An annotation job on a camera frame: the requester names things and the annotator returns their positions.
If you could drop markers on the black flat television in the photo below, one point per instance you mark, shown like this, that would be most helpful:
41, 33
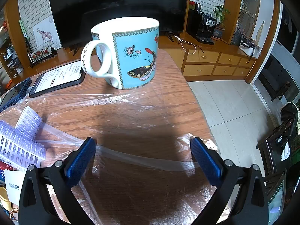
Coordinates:
117, 0

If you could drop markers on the metal cup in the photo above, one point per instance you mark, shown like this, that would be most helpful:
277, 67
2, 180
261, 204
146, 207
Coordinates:
198, 6

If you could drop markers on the purple mug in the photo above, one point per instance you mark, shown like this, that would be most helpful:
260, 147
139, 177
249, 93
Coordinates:
21, 145

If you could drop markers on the giraffe drawing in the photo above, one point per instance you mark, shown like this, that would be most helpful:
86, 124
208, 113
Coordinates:
46, 35

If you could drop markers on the lit screen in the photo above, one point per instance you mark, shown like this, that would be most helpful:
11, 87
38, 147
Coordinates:
276, 201

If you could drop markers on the small yellow cup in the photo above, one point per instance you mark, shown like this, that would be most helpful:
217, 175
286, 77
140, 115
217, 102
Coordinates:
4, 199

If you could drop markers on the blue butterfly mug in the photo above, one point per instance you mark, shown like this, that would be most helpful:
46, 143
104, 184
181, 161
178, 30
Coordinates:
133, 58

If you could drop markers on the white and blue barcode box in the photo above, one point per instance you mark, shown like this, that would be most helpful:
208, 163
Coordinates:
14, 180

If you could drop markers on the dark bench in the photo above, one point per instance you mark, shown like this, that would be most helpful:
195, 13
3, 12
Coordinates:
274, 82

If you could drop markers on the black coffee machine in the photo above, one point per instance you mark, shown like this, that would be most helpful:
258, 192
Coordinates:
206, 25

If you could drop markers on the wooden cabinet with drawers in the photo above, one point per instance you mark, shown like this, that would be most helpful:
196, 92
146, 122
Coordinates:
201, 70

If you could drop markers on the black smartphone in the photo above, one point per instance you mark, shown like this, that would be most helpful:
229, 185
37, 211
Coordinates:
56, 79

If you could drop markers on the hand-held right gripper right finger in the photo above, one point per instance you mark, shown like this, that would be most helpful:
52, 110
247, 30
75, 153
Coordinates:
206, 161

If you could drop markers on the potted green plant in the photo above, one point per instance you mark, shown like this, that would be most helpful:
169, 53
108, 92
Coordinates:
220, 31

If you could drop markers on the tablet in blue case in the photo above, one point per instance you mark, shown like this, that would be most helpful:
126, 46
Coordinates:
14, 96

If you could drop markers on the glass display cabinet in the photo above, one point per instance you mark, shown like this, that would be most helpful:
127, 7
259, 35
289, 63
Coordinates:
246, 16

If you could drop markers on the dark wooden chair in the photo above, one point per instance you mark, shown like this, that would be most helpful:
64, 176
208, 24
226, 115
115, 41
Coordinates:
271, 150

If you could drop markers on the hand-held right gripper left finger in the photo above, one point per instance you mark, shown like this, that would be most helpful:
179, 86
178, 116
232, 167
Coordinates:
79, 161

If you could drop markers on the white bag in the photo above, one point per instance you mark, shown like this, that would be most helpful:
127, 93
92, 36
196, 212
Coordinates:
246, 49

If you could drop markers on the clear plastic wrap sheet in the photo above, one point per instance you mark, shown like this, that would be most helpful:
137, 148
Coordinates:
140, 112

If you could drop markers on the wooden shelf with bottles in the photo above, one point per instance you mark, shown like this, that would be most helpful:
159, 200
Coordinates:
9, 58

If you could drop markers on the framed red flower picture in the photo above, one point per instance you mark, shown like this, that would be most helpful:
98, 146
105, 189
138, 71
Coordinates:
41, 54

